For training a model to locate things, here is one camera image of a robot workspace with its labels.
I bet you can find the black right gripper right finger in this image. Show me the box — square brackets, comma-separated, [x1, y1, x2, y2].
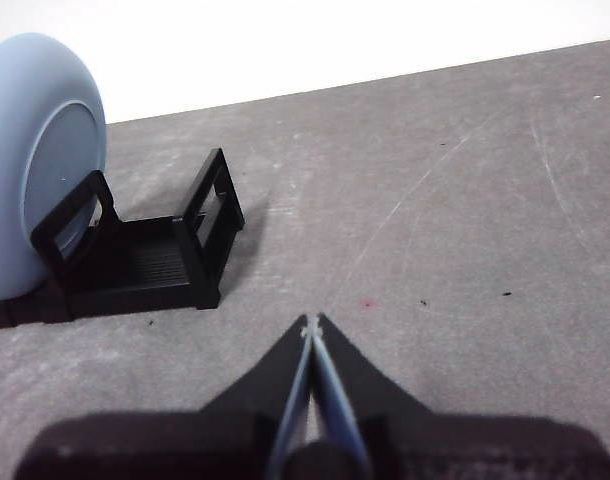
[313, 313, 610, 480]

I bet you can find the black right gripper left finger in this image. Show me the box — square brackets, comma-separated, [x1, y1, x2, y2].
[12, 314, 315, 480]

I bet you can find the blue plate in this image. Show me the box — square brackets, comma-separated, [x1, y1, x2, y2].
[0, 32, 108, 303]

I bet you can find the black plate rack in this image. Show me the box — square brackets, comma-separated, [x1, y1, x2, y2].
[0, 147, 246, 330]

